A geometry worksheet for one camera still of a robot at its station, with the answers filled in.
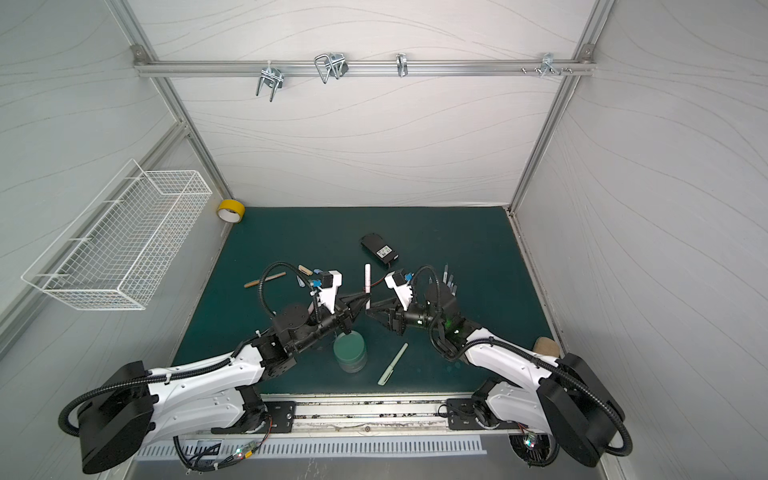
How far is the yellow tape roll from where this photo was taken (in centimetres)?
116

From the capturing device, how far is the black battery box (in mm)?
1061

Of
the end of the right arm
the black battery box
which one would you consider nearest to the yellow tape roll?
the black battery box

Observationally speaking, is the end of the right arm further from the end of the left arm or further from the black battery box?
the black battery box

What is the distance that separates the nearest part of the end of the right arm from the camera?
679 millimetres

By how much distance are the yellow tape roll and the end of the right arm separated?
0.73 m

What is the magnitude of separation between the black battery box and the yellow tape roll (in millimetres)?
501

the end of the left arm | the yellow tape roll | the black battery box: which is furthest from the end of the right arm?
the yellow tape roll

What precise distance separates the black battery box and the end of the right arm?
1.03 ft
